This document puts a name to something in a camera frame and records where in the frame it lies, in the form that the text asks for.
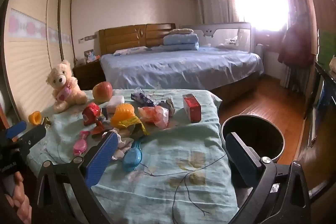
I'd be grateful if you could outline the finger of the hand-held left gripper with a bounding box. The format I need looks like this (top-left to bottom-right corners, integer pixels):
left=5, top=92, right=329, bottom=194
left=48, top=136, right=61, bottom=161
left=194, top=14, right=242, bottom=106
left=5, top=121, right=28, bottom=140
left=13, top=124, right=47, bottom=153

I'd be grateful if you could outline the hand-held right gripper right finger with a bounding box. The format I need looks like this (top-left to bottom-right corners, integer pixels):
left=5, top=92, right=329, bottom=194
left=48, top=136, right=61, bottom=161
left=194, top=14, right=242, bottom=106
left=225, top=132, right=311, bottom=224

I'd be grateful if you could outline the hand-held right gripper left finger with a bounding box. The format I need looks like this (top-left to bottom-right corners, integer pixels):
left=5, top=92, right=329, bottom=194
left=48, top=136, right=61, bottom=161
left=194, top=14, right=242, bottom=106
left=35, top=131, right=118, bottom=224

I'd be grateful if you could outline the round metal trash can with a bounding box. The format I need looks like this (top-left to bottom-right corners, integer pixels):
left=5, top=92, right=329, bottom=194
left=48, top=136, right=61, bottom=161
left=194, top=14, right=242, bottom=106
left=220, top=114, right=285, bottom=164

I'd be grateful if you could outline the white foam block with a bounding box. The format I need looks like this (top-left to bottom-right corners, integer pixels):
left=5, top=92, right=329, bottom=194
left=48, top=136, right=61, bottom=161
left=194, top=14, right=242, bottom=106
left=105, top=95, right=125, bottom=114

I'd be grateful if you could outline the orange and white plastic bag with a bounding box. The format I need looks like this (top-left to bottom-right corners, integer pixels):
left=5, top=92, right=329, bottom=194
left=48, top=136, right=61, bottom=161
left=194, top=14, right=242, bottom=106
left=138, top=105, right=170, bottom=129

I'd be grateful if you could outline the red cardboard box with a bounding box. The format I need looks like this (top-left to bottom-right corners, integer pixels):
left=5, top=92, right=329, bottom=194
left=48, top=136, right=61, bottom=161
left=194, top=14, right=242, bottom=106
left=183, top=93, right=202, bottom=123

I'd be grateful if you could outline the person's left hand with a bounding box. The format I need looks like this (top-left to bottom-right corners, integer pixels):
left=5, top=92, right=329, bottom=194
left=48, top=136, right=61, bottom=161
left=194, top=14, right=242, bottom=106
left=10, top=172, right=32, bottom=224

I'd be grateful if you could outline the crumpled white tissue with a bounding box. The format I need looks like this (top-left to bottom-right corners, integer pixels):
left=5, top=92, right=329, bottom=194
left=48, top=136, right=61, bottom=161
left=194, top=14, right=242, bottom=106
left=110, top=128, right=134, bottom=160

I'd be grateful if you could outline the pink candy-shaped toy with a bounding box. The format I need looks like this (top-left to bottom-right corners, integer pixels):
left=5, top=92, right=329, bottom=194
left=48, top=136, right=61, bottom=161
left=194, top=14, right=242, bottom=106
left=73, top=131, right=91, bottom=157

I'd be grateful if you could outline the blue round plastic toy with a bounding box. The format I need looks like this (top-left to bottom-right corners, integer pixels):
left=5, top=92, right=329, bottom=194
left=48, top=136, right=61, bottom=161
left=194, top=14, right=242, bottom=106
left=123, top=140, right=144, bottom=172

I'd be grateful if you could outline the yellow green wrapper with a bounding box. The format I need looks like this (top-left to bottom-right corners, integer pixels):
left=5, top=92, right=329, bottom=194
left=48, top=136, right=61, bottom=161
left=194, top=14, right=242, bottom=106
left=118, top=116, right=149, bottom=139

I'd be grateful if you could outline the red snack wrapper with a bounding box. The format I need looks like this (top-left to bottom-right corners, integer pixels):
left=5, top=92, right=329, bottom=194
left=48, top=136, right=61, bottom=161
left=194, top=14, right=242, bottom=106
left=82, top=102, right=101, bottom=127

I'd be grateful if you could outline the cream teddy bear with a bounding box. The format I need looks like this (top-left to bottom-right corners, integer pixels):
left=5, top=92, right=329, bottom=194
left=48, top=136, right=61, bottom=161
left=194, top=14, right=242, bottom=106
left=46, top=60, right=88, bottom=114

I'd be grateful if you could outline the red apple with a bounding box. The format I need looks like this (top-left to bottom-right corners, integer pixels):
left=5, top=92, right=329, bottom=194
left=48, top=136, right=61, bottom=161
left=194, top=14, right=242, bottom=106
left=92, top=81, right=114, bottom=104

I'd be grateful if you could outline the teal floral blanket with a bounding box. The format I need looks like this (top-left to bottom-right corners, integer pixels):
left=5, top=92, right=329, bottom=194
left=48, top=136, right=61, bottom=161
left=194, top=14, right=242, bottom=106
left=26, top=89, right=239, bottom=224

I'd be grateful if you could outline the dark wooden nightstand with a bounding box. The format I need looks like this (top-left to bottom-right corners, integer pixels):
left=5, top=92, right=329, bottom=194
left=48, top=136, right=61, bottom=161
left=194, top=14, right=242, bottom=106
left=73, top=60, right=105, bottom=90

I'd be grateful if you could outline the crumpled silver wrapper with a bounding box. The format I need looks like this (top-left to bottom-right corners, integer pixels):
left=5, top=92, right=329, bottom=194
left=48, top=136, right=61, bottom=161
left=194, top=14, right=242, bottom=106
left=157, top=97, right=176, bottom=117

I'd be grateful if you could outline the black glass cabinet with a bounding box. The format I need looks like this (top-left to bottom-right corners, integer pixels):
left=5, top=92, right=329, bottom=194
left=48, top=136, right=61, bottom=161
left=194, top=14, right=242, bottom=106
left=304, top=61, right=336, bottom=151

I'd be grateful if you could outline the small printed blue cloth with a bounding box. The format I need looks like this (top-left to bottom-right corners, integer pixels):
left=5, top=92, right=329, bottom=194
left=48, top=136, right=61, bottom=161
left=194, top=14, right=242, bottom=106
left=113, top=46, right=153, bottom=56

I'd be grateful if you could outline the bed with blue sheet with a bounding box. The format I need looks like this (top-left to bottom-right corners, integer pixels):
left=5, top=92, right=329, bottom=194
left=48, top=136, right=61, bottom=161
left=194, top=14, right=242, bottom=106
left=100, top=46, right=264, bottom=98

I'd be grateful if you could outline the wooden headboard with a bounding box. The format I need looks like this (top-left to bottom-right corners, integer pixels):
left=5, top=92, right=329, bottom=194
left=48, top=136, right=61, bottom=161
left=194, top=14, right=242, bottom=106
left=98, top=23, right=176, bottom=55

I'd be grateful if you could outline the dark red coat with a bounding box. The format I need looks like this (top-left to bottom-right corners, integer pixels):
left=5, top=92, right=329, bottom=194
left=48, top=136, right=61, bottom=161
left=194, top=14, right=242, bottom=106
left=278, top=21, right=315, bottom=69

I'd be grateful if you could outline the cream sliding wardrobe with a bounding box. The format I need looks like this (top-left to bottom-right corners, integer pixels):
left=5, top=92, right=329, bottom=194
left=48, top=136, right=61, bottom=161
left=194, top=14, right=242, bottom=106
left=0, top=0, right=76, bottom=122

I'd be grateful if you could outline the folded blue quilt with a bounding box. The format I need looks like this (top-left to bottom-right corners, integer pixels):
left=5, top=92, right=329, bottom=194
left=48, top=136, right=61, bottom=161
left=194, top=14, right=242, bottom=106
left=163, top=33, right=199, bottom=51

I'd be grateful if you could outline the light patterned pillow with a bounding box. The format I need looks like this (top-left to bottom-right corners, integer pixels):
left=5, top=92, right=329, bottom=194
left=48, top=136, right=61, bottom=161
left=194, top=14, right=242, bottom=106
left=170, top=28, right=194, bottom=35

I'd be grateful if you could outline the bright window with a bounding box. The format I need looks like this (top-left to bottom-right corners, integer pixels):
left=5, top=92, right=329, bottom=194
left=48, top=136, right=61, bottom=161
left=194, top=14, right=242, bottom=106
left=238, top=0, right=289, bottom=33

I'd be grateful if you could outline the small orange ring toy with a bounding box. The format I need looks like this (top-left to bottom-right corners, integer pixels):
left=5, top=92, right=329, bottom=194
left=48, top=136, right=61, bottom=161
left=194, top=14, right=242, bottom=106
left=28, top=111, right=42, bottom=126

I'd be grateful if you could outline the small photo frame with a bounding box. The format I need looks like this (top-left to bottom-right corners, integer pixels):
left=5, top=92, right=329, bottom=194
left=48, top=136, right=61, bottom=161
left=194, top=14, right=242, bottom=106
left=84, top=49, right=95, bottom=63

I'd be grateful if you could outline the grey bed guard rail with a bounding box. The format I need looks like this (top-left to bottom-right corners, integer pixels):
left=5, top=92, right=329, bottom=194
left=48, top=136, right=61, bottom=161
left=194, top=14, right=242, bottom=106
left=181, top=22, right=252, bottom=52

